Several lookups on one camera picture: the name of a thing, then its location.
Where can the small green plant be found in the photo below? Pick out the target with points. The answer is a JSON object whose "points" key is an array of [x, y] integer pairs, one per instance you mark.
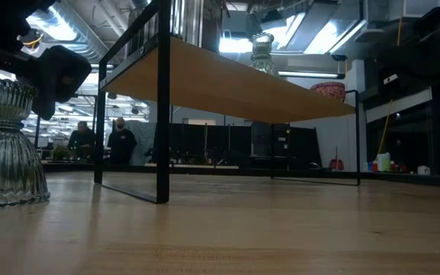
{"points": [[60, 153]]}

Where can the black aluminium table frame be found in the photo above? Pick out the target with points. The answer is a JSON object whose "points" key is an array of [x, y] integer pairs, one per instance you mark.
{"points": [[415, 179]]}

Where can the green white bottle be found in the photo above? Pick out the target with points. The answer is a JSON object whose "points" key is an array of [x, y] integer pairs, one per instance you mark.
{"points": [[383, 162]]}

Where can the person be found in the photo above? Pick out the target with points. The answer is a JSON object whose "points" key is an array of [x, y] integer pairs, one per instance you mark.
{"points": [[121, 145], [80, 141]]}

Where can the black partition panels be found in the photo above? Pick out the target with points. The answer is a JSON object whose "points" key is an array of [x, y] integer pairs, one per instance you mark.
{"points": [[243, 145]]}

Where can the pink patterned round tin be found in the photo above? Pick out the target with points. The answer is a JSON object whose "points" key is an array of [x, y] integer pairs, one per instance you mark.
{"points": [[329, 91]]}

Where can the white cup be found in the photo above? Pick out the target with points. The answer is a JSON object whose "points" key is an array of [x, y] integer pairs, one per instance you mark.
{"points": [[423, 170]]}

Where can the silver candle tin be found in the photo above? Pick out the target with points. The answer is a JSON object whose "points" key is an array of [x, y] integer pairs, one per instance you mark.
{"points": [[187, 21]]}

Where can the red floor object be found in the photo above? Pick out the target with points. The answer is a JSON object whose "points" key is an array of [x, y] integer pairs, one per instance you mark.
{"points": [[336, 165]]}

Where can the grey fabric cover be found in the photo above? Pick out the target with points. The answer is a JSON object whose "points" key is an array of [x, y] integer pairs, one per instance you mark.
{"points": [[145, 141]]}

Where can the black ceiling dome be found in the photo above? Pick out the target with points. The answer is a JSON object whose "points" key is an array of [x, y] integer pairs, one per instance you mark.
{"points": [[31, 38]]}

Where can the ceiling light tube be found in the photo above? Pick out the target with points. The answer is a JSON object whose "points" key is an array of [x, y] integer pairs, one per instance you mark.
{"points": [[308, 74]]}

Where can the dark bronze candle tin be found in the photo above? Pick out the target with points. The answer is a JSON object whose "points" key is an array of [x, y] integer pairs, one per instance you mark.
{"points": [[143, 30]]}

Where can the green ribbed glass candle holder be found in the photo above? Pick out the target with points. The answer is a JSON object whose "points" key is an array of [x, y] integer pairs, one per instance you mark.
{"points": [[262, 51], [6, 164]]}

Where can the wooden shelf riser black frame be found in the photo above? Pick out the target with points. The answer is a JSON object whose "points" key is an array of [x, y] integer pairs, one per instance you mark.
{"points": [[224, 88]]}

